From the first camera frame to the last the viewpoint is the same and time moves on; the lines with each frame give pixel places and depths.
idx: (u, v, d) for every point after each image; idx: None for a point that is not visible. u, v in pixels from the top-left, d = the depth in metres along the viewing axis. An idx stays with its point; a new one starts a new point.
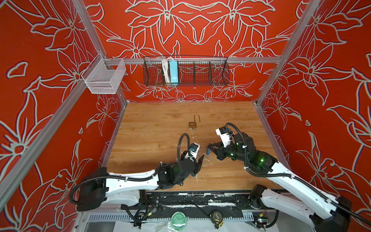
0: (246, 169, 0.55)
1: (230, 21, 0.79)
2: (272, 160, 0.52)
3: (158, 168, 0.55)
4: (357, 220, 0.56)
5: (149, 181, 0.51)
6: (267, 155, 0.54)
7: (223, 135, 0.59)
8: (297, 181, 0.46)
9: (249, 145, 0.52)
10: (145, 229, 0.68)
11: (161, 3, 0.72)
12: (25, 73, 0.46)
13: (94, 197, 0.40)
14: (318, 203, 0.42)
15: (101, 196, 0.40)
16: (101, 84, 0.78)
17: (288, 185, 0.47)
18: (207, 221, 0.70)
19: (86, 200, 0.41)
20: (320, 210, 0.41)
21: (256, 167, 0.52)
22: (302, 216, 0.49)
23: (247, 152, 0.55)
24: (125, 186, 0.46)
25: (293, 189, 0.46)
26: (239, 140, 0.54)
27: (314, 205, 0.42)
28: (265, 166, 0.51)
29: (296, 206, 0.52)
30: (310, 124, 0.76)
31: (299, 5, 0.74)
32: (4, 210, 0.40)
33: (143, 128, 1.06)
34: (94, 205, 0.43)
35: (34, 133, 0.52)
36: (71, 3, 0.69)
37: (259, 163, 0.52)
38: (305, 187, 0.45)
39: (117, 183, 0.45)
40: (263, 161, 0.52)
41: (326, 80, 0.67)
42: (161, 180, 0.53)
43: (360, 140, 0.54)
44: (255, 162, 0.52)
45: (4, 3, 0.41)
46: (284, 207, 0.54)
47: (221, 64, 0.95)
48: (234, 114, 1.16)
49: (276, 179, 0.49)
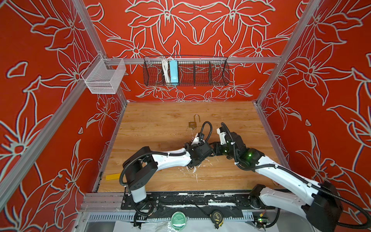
0: (236, 164, 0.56)
1: (230, 21, 0.79)
2: (260, 153, 0.57)
3: (187, 145, 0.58)
4: (355, 216, 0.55)
5: (184, 156, 0.57)
6: (255, 150, 0.58)
7: (221, 133, 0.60)
8: (282, 170, 0.49)
9: (237, 142, 0.58)
10: (145, 229, 0.68)
11: (161, 3, 0.72)
12: (25, 73, 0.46)
13: (147, 171, 0.44)
14: (301, 189, 0.44)
15: (152, 170, 0.44)
16: (101, 84, 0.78)
17: (274, 175, 0.50)
18: (207, 221, 0.70)
19: (141, 176, 0.44)
20: (304, 195, 0.43)
21: (245, 162, 0.56)
22: (295, 209, 0.49)
23: (235, 148, 0.61)
24: (167, 161, 0.50)
25: (278, 179, 0.49)
26: (227, 137, 0.60)
27: (298, 192, 0.44)
28: (254, 161, 0.55)
29: (290, 199, 0.52)
30: (310, 124, 0.76)
31: (299, 5, 0.74)
32: (4, 210, 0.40)
33: (143, 128, 1.06)
34: (147, 179, 0.47)
35: (34, 133, 0.52)
36: (71, 3, 0.69)
37: (248, 158, 0.56)
38: (288, 175, 0.47)
39: (162, 157, 0.50)
40: (251, 155, 0.57)
41: (326, 80, 0.67)
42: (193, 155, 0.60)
43: (360, 140, 0.54)
44: (245, 157, 0.57)
45: (4, 3, 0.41)
46: (280, 203, 0.54)
47: (221, 64, 0.95)
48: (234, 114, 1.15)
49: (263, 170, 0.52)
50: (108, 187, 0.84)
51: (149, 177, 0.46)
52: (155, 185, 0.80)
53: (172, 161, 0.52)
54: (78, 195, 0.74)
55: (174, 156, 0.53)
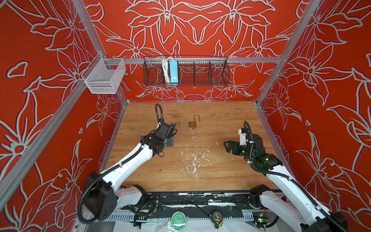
0: (250, 163, 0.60)
1: (230, 21, 0.79)
2: (277, 161, 0.55)
3: (142, 138, 0.56)
4: (355, 216, 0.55)
5: (142, 152, 0.51)
6: (273, 157, 0.57)
7: (242, 134, 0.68)
8: (294, 185, 0.48)
9: (257, 143, 0.59)
10: (145, 229, 0.68)
11: (161, 3, 0.72)
12: (25, 73, 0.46)
13: (103, 196, 0.38)
14: (306, 208, 0.42)
15: (109, 193, 0.39)
16: (100, 84, 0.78)
17: (283, 185, 0.49)
18: (207, 221, 0.70)
19: (101, 203, 0.38)
20: (307, 215, 0.42)
21: (260, 164, 0.56)
22: (293, 223, 0.48)
23: (253, 148, 0.61)
24: (123, 171, 0.45)
25: (287, 191, 0.48)
26: (248, 137, 0.62)
27: (303, 210, 0.43)
28: (269, 165, 0.54)
29: (292, 212, 0.52)
30: (310, 124, 0.76)
31: (299, 5, 0.74)
32: (4, 210, 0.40)
33: (143, 128, 1.06)
34: (113, 201, 0.43)
35: (34, 133, 0.52)
36: (71, 2, 0.69)
37: (263, 162, 0.56)
38: (299, 191, 0.46)
39: (115, 172, 0.44)
40: (268, 160, 0.56)
41: (326, 80, 0.67)
42: (150, 144, 0.55)
43: (360, 140, 0.54)
44: (261, 160, 0.56)
45: (4, 3, 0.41)
46: (279, 210, 0.54)
47: (221, 64, 0.95)
48: (234, 114, 1.15)
49: (274, 177, 0.52)
50: None
51: (115, 196, 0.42)
52: (155, 185, 0.80)
53: (130, 166, 0.47)
54: (78, 195, 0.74)
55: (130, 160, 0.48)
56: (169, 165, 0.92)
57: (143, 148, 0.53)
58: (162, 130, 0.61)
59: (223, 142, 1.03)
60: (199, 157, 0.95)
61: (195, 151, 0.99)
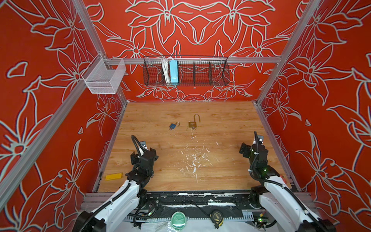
0: (250, 171, 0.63)
1: (230, 21, 0.79)
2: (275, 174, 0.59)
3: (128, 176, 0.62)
4: (356, 216, 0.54)
5: (131, 188, 0.56)
6: (272, 169, 0.61)
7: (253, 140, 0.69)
8: (288, 193, 0.51)
9: (261, 155, 0.62)
10: (145, 229, 0.68)
11: (161, 3, 0.72)
12: (25, 73, 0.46)
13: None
14: (295, 211, 0.45)
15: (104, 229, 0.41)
16: (100, 84, 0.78)
17: (277, 194, 0.53)
18: (207, 221, 0.70)
19: None
20: (295, 220, 0.45)
21: (258, 174, 0.61)
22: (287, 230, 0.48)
23: (256, 159, 0.66)
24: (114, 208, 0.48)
25: (280, 198, 0.51)
26: (254, 147, 0.65)
27: (292, 215, 0.46)
28: (266, 175, 0.59)
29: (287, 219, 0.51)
30: (310, 124, 0.76)
31: (299, 5, 0.74)
32: (4, 210, 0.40)
33: (143, 128, 1.06)
34: None
35: (34, 133, 0.52)
36: (71, 3, 0.69)
37: (262, 172, 0.60)
38: (291, 198, 0.49)
39: (107, 209, 0.47)
40: (266, 171, 0.61)
41: (326, 80, 0.67)
42: (138, 180, 0.61)
43: (360, 140, 0.54)
44: (260, 170, 0.61)
45: (4, 3, 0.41)
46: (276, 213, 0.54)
47: (221, 64, 0.95)
48: (234, 114, 1.15)
49: (270, 186, 0.56)
50: (109, 187, 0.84)
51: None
52: (155, 185, 0.80)
53: (121, 202, 0.51)
54: (78, 195, 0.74)
55: (119, 197, 0.51)
56: (169, 165, 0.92)
57: (132, 184, 0.58)
58: (143, 164, 0.63)
59: (223, 142, 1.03)
60: (199, 157, 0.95)
61: (195, 151, 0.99)
